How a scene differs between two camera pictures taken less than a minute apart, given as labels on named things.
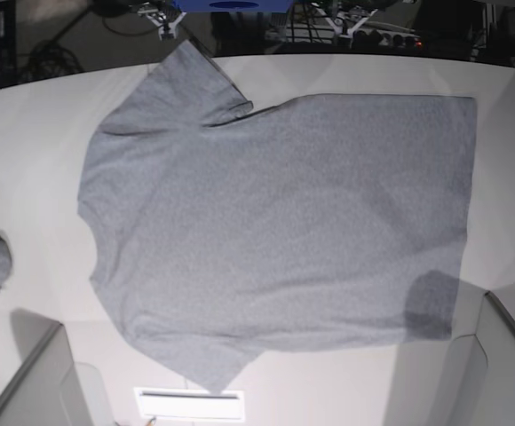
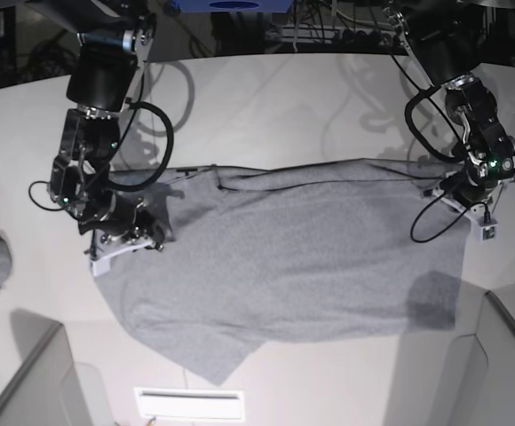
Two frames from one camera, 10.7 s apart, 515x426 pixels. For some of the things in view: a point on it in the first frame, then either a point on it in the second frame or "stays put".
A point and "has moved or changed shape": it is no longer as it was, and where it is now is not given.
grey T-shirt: x=321 y=222 has moved or changed shape
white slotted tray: x=191 y=404 stays put
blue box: x=232 y=6 stays put
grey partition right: x=492 y=377 stays put
